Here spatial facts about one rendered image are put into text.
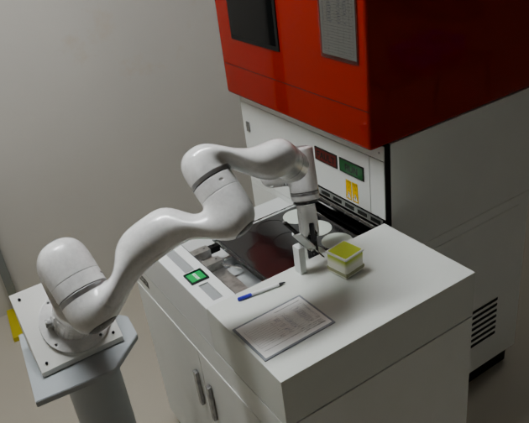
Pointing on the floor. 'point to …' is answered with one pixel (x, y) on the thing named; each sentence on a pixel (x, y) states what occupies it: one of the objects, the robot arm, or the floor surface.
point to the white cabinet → (443, 378)
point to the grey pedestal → (89, 381)
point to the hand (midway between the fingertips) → (313, 252)
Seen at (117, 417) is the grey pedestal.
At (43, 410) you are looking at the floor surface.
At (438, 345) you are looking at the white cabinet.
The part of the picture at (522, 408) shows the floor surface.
